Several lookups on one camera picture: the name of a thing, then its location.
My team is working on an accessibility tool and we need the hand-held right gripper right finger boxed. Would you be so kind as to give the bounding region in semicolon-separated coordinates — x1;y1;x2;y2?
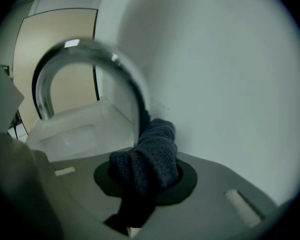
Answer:
241;196;300;240

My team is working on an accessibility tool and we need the black faucet base ring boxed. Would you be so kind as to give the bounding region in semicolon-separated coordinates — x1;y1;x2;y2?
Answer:
93;156;199;206

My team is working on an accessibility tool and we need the white sink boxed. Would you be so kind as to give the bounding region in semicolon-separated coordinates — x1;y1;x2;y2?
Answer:
24;95;281;240

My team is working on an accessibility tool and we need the beige door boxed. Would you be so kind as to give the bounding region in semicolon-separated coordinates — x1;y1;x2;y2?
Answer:
11;8;101;138

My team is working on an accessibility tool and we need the dark grey cloth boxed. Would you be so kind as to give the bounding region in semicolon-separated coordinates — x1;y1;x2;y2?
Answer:
103;110;179;236

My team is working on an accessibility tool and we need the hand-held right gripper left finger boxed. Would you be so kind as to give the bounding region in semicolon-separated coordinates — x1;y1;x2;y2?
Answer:
0;130;131;240

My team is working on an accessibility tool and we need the chrome curved sink faucet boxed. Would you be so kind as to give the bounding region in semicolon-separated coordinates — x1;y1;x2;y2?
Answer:
31;38;151;146

